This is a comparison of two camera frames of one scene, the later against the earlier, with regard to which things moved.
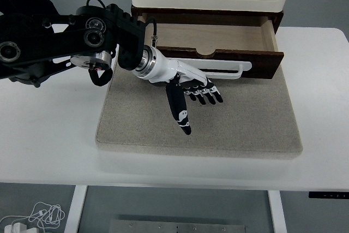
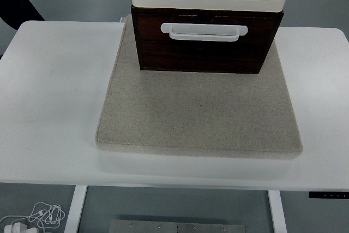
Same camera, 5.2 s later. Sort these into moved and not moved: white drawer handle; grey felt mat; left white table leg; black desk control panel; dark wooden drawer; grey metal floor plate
Moved: white drawer handle; dark wooden drawer
Not moved: black desk control panel; left white table leg; grey metal floor plate; grey felt mat
